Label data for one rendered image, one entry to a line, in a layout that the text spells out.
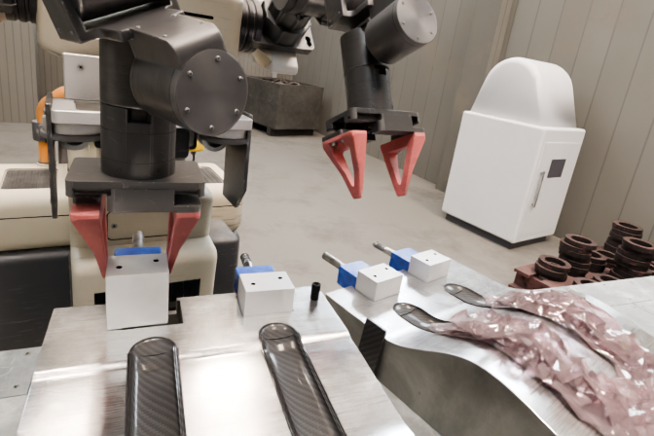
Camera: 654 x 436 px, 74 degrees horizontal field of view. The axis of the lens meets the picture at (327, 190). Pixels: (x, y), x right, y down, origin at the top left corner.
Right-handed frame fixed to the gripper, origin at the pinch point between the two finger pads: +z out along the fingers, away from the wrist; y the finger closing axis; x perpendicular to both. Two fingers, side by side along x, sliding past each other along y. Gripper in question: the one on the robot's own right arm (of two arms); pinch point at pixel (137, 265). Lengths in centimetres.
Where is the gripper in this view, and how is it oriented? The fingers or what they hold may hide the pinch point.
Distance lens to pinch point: 43.5
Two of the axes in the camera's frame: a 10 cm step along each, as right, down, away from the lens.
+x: -3.8, -3.4, 8.6
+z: -1.4, 9.4, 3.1
